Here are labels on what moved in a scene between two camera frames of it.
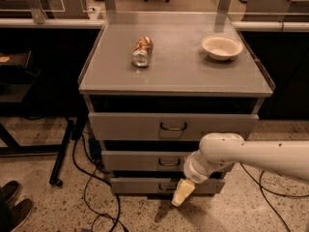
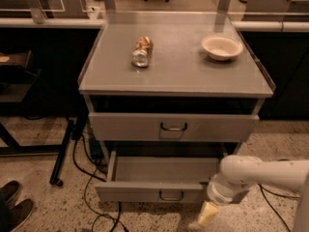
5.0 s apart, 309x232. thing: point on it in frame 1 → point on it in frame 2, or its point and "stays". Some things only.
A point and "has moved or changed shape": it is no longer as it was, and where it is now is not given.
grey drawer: (145, 160) has moved or changed shape
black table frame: (58, 151) stays
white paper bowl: (221, 47) stays
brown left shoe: (8, 192) stays
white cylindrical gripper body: (195, 173) → (217, 189)
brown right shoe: (19, 213) stays
